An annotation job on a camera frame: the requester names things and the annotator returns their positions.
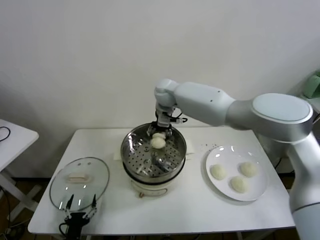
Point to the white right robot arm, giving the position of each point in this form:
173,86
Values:
200,100

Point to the cream electric cooker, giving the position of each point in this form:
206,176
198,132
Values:
150,187

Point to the white steamed baozi bun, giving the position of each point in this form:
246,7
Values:
239,184
158,143
218,172
248,169

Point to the steel steamer basket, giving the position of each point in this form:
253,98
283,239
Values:
170,162

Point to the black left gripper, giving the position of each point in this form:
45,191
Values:
76,221

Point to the pale green appliance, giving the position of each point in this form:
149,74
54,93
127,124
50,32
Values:
312,83

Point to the white round plate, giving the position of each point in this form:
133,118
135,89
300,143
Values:
232,157

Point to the white side table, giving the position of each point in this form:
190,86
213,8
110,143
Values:
17,145

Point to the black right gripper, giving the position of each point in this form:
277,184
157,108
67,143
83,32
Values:
153,124

